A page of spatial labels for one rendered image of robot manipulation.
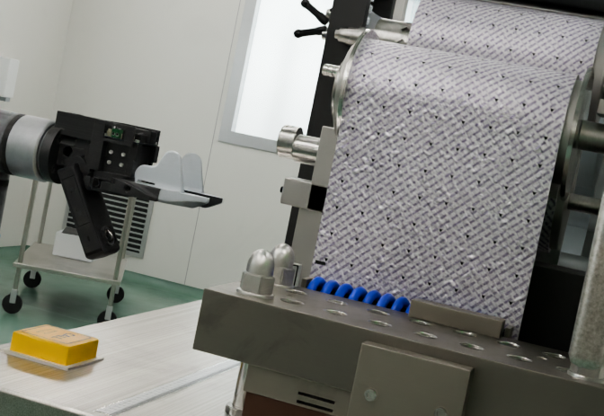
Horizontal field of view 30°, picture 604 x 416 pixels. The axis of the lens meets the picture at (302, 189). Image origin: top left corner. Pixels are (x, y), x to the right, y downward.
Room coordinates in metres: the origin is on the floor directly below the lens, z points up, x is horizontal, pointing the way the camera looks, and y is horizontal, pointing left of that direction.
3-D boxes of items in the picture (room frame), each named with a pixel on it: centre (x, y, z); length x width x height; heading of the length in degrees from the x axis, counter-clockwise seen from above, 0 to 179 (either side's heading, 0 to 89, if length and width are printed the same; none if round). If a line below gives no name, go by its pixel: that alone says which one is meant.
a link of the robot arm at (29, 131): (1.35, 0.32, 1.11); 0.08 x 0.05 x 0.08; 163
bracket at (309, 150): (1.35, -0.01, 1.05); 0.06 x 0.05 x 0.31; 73
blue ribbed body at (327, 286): (1.19, -0.13, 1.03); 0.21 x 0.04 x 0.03; 73
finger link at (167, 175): (1.27, 0.15, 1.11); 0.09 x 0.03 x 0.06; 64
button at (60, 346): (1.22, 0.23, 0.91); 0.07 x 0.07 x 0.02; 73
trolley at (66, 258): (6.02, 1.12, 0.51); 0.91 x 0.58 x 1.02; 7
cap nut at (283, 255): (1.18, 0.01, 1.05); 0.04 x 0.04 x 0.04
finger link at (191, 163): (1.32, 0.13, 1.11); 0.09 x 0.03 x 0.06; 82
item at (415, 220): (1.21, -0.14, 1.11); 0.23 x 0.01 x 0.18; 73
